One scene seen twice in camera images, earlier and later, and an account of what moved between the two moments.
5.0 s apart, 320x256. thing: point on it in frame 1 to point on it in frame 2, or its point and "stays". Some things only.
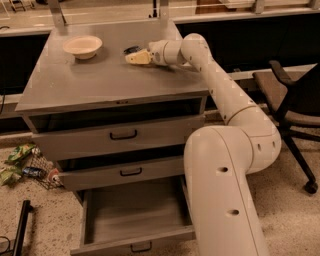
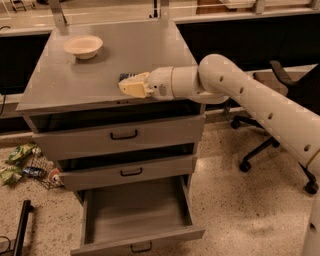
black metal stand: [18, 246] stays
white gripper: [156, 53] to [160, 83]
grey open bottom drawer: [134, 217] stays
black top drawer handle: [124, 138] stays
